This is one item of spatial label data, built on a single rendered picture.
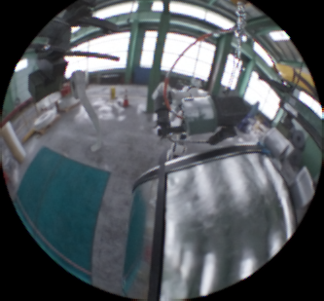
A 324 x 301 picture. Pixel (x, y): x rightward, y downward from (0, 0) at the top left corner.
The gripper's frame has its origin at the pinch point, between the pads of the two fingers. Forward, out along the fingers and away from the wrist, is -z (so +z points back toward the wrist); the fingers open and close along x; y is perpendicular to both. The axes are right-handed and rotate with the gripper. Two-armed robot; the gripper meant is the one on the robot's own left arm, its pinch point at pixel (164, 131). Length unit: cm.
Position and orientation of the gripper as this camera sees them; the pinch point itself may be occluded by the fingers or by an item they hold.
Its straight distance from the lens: 48.8
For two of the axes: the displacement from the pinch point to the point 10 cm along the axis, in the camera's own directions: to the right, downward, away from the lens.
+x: 2.8, 0.9, 9.5
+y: -9.5, 1.4, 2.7
